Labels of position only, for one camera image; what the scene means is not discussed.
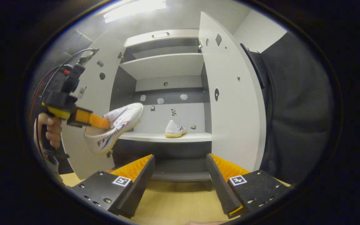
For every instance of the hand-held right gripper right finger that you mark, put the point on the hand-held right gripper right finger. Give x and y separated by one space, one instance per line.
220 184

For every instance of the white cabinet drawer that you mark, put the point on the white cabinet drawer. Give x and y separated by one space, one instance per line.
180 37

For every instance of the white cabinet shelf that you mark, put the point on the white cabinet shelf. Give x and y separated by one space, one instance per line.
164 65
152 137

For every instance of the white cabinet door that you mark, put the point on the white cabinet door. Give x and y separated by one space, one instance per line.
86 162
233 125

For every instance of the white canvas shoe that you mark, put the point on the white canvas shoe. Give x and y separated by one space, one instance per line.
174 129
120 123

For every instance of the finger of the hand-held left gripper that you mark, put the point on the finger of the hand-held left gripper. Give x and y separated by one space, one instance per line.
95 120

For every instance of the white shoe cabinet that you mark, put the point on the white shoe cabinet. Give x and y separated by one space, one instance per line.
123 93

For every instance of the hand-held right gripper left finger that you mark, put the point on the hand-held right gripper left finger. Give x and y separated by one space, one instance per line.
137 189

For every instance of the black backdrop cloth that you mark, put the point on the black backdrop cloth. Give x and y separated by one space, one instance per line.
298 109

